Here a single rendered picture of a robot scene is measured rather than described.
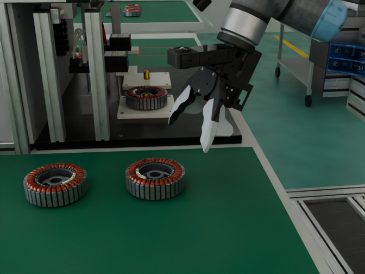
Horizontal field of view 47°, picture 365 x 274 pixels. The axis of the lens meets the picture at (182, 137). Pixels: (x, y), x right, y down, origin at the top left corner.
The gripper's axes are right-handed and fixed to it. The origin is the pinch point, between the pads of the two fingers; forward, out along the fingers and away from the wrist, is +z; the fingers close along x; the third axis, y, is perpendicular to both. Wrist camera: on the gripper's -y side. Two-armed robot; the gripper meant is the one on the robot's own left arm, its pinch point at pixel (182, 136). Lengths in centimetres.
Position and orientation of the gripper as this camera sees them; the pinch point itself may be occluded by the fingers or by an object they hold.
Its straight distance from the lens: 77.5
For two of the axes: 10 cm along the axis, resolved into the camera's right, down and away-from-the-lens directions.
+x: -4.4, -3.6, 8.2
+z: -4.1, 9.0, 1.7
